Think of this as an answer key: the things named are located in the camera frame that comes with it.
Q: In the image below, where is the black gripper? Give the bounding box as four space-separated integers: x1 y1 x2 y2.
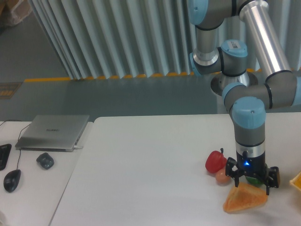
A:
225 152 280 195

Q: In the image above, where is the triangular toast bread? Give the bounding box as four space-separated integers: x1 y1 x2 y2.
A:
223 183 268 213

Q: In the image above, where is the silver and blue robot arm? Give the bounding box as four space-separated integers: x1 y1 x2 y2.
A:
188 0 301 189

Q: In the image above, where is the green bell pepper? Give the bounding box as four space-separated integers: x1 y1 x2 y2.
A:
245 176 263 187

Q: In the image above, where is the brown egg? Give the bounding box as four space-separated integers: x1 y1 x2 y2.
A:
215 168 230 184

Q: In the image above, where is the red bell pepper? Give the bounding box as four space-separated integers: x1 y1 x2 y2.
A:
205 148 227 174

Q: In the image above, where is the yellow basket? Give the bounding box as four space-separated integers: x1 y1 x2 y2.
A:
290 171 301 191

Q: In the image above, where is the silver laptop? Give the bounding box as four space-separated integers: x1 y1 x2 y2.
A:
15 115 89 152

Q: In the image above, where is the dark grey small case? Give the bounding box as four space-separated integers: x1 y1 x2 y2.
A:
36 153 55 170

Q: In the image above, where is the white folding screen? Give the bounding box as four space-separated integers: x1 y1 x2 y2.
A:
27 0 301 81

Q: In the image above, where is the black computer mouse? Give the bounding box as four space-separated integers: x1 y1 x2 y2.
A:
3 169 22 193

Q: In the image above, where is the black keyboard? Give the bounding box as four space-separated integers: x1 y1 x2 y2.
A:
0 144 12 171

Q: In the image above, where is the white laptop charging cable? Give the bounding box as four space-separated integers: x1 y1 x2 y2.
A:
74 135 86 150

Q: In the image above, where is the black mouse cable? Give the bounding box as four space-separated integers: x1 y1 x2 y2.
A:
0 119 32 170

